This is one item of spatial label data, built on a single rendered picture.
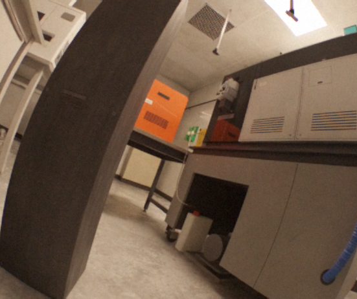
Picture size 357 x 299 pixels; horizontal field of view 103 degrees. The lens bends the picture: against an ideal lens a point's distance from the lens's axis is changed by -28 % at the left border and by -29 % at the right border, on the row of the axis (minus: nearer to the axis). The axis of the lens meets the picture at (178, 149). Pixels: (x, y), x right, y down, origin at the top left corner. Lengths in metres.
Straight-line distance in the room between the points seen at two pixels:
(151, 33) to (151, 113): 1.02
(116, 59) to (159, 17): 0.19
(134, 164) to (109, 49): 3.83
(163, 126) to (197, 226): 0.80
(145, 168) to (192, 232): 3.14
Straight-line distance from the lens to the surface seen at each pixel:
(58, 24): 1.80
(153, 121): 1.53
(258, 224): 0.89
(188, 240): 1.40
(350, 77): 1.07
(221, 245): 1.19
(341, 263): 0.70
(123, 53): 0.55
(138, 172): 4.33
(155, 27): 0.60
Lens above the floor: 0.46
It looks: 9 degrees up
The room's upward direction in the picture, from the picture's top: 20 degrees clockwise
